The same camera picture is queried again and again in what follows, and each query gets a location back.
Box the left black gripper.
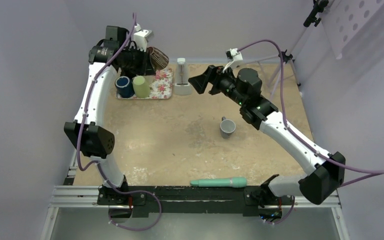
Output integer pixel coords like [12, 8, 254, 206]
[120, 45, 156, 76]

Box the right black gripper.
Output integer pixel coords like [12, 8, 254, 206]
[188, 63, 246, 107]

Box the brown mug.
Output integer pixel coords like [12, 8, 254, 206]
[147, 46, 170, 71]

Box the green mug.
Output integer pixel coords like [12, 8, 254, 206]
[132, 76, 151, 99]

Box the grey mug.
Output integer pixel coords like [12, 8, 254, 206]
[219, 116, 236, 139]

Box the teal cylindrical tool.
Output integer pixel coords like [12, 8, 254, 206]
[189, 177, 248, 188]

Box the perforated music stand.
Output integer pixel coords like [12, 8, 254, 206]
[235, 0, 384, 100]

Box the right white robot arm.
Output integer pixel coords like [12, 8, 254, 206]
[188, 65, 346, 205]

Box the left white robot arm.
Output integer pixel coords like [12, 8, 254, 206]
[63, 23, 156, 205]

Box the dark blue mug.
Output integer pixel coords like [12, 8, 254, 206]
[114, 76, 135, 99]

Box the white metronome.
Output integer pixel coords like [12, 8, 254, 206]
[173, 58, 192, 96]

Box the floral tray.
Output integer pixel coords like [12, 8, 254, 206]
[128, 67, 174, 100]

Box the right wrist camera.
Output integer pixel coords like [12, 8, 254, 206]
[225, 48, 243, 63]

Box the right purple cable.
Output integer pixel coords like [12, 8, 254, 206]
[236, 39, 384, 226]

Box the purple cable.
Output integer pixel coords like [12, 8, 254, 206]
[76, 12, 163, 233]
[236, 39, 384, 226]

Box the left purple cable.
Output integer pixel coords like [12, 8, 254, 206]
[76, 12, 163, 233]

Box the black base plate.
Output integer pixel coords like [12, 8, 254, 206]
[97, 185, 292, 219]

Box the aluminium frame rail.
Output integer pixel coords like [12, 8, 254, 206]
[39, 149, 350, 240]

